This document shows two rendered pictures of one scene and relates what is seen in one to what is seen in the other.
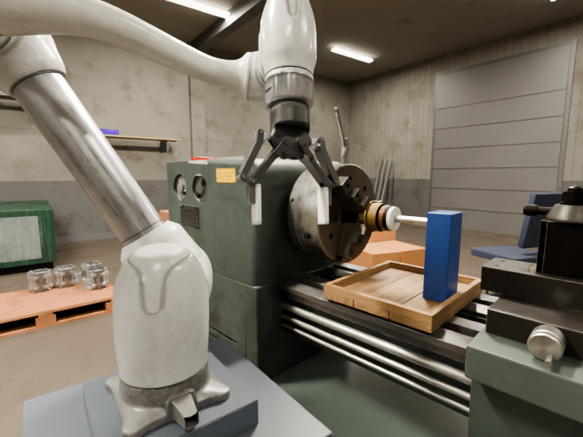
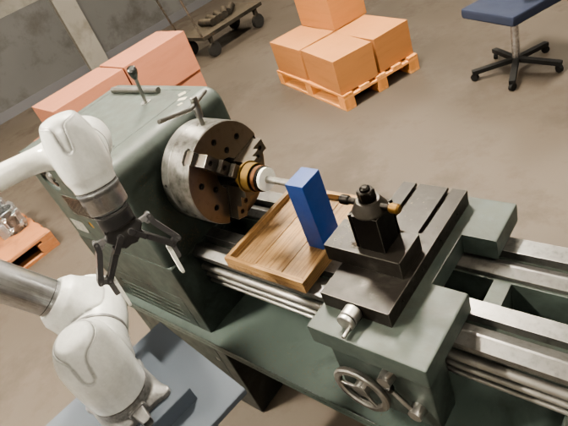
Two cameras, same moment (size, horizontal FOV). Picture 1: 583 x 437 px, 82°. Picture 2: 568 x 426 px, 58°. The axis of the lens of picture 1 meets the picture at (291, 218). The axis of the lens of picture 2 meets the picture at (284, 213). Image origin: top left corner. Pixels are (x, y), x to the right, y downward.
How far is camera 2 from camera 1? 80 cm
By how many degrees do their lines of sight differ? 28
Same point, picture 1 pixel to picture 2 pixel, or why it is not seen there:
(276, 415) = (209, 387)
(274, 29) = (61, 169)
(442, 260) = (310, 221)
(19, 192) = not seen: outside the picture
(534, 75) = not seen: outside the picture
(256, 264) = (160, 252)
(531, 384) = (341, 346)
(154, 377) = (114, 409)
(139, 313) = (82, 386)
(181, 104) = not seen: outside the picture
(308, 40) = (94, 164)
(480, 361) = (315, 334)
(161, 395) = (124, 414)
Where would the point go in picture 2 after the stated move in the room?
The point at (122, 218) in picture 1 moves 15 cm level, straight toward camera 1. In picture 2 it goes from (27, 304) to (38, 336)
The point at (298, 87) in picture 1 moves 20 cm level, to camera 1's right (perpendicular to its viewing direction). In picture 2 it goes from (106, 204) to (198, 171)
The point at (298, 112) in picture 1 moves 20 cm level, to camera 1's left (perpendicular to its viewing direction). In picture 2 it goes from (117, 220) to (30, 251)
